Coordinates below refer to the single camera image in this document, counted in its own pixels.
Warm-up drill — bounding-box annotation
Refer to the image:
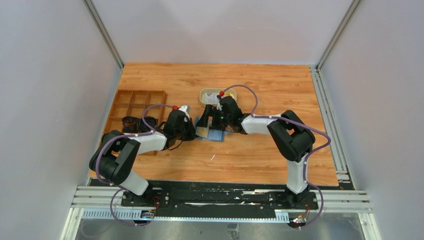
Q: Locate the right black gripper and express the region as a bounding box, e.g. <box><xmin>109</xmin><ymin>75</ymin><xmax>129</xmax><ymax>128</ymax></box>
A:
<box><xmin>196</xmin><ymin>104</ymin><xmax>233</xmax><ymax>132</ymax></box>

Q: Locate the tan credit card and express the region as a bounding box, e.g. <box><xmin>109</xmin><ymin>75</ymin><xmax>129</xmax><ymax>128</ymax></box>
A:
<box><xmin>195</xmin><ymin>126</ymin><xmax>210</xmax><ymax>138</ymax></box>

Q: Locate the blue card holder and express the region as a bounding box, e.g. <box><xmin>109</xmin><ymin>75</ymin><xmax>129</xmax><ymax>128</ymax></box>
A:
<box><xmin>196</xmin><ymin>120</ymin><xmax>225</xmax><ymax>142</ymax></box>

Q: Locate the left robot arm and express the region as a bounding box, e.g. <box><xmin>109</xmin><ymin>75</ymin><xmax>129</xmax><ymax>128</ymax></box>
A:
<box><xmin>89</xmin><ymin>105</ymin><xmax>196</xmax><ymax>207</ymax></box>

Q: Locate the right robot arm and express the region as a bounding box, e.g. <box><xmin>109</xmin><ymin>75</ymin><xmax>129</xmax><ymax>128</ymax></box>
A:
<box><xmin>195</xmin><ymin>95</ymin><xmax>316</xmax><ymax>209</ymax></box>

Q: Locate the card in tray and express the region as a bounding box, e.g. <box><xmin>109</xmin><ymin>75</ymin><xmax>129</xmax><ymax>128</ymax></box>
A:
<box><xmin>203</xmin><ymin>92</ymin><xmax>218</xmax><ymax>105</ymax></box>

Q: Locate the beige oval tray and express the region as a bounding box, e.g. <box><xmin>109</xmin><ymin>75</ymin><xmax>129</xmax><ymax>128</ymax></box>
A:
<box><xmin>199</xmin><ymin>88</ymin><xmax>237</xmax><ymax>107</ymax></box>

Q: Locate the brown compartment organizer tray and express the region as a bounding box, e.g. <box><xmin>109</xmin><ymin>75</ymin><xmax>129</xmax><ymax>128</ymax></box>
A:
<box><xmin>101</xmin><ymin>90</ymin><xmax>168</xmax><ymax>140</ymax></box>

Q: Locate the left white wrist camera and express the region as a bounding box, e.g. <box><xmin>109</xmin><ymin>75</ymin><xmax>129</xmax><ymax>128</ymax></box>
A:
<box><xmin>178</xmin><ymin>105</ymin><xmax>190</xmax><ymax>118</ymax></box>

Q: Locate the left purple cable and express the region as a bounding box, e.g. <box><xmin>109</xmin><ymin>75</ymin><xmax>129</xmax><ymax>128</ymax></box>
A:
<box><xmin>94</xmin><ymin>103</ymin><xmax>178</xmax><ymax>228</ymax></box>

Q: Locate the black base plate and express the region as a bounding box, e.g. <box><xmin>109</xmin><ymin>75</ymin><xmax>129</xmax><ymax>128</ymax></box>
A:
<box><xmin>121</xmin><ymin>180</ymin><xmax>320</xmax><ymax>219</ymax></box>

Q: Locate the aluminium frame rail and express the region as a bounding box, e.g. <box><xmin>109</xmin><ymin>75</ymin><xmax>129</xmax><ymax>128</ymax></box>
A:
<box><xmin>309</xmin><ymin>64</ymin><xmax>356</xmax><ymax>190</ymax></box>

